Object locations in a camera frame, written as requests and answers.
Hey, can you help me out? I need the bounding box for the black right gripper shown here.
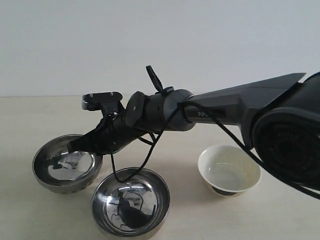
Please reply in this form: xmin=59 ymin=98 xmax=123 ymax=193
xmin=67 ymin=117 xmax=140 ymax=155

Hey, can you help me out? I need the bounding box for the ribbed stainless steel bowl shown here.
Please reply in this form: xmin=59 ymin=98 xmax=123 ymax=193
xmin=32 ymin=134 xmax=103 ymax=194

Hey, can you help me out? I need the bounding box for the smooth stainless steel bowl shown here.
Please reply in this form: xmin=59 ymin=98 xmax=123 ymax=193
xmin=91 ymin=168 xmax=171 ymax=240

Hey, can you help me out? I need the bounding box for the white ceramic bowl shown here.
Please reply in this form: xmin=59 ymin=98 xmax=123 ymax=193
xmin=197 ymin=144 xmax=262 ymax=197

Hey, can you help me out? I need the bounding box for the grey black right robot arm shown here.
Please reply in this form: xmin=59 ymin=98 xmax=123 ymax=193
xmin=67 ymin=67 xmax=320 ymax=198

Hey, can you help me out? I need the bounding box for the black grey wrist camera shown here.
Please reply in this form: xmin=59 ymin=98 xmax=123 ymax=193
xmin=81 ymin=91 xmax=125 ymax=118

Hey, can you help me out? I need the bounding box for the black flat ribbon cable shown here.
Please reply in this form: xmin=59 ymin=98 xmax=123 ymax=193
xmin=145 ymin=64 xmax=175 ymax=95

